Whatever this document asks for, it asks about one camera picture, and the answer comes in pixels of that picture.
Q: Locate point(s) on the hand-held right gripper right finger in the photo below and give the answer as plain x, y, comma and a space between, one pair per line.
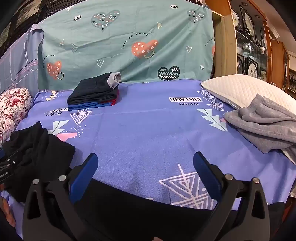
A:
207, 176

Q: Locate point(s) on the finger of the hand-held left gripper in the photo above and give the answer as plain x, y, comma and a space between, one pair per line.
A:
9, 160

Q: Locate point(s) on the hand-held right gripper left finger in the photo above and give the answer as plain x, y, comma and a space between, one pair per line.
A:
84, 176

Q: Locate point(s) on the black pants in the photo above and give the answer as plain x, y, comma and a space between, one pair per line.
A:
37, 157

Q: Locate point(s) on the person's left hand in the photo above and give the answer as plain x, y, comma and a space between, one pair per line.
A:
8, 213

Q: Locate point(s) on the floral pillow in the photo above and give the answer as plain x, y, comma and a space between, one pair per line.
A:
11, 109

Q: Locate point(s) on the folded blue garment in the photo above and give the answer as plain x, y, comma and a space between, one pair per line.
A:
85, 106

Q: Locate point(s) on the purple printed bed sheet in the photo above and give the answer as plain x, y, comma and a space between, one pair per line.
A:
143, 134

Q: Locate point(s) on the grey sweatpants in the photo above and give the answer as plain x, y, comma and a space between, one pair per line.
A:
263, 122

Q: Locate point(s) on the folded red garment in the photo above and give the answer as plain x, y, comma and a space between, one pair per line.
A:
112, 100

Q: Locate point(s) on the stack of folded clothes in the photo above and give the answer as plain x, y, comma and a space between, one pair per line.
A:
92, 89

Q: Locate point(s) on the white quilted pillow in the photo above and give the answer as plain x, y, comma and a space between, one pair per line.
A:
240, 89

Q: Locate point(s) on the grey plaid sheet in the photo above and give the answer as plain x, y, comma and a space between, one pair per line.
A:
18, 62

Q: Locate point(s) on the wooden display cabinet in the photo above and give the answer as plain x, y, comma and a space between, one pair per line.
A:
227, 46

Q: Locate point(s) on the teal heart-printed sheet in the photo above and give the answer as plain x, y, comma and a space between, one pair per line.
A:
124, 41

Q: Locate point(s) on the group of decorative plates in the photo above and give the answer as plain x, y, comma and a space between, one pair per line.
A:
248, 20

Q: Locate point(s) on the dark carved wall panel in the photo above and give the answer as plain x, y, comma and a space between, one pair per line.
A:
23, 16

